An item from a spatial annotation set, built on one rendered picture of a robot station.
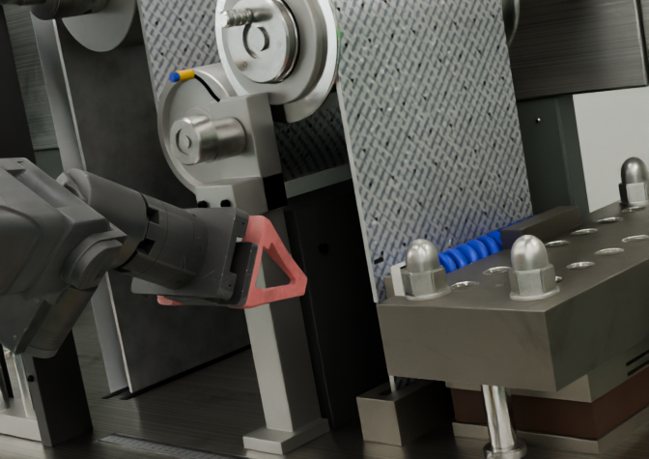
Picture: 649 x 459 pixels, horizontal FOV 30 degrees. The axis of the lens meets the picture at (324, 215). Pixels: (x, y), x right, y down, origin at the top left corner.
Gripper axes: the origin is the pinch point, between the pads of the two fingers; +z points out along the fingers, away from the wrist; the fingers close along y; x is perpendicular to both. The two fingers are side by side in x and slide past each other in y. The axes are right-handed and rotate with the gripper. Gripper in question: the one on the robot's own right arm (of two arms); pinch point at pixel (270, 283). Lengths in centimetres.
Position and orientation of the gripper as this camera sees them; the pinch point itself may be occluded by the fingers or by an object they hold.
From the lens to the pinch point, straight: 94.1
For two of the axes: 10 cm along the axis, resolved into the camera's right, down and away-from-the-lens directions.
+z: 6.8, 2.9, 6.7
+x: 1.9, -9.6, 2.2
